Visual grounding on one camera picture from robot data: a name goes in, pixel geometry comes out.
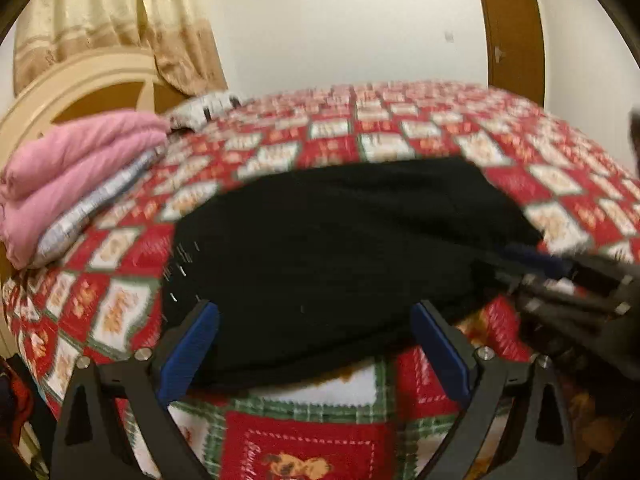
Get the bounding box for black pants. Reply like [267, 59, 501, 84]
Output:
[162, 156, 541, 392]

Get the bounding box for red patchwork bear bedspread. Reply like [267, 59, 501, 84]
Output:
[3, 82, 639, 479]

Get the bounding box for red and dark clothes pile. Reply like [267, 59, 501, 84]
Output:
[1, 359, 34, 460]

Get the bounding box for grey floral pillow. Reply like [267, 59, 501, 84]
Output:
[28, 145, 166, 269]

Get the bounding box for pink folded blanket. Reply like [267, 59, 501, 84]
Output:
[1, 110, 170, 269]

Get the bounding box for brown wooden door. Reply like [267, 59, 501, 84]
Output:
[480, 0, 546, 106]

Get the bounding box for white patterned far pillow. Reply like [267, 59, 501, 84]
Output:
[163, 91, 245, 131]

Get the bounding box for cream wooden headboard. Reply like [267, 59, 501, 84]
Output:
[1, 47, 186, 164]

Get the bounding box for beige patterned curtain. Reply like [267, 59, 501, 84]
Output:
[13, 0, 227, 96]

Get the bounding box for silver door handle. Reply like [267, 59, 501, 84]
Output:
[495, 47, 506, 64]

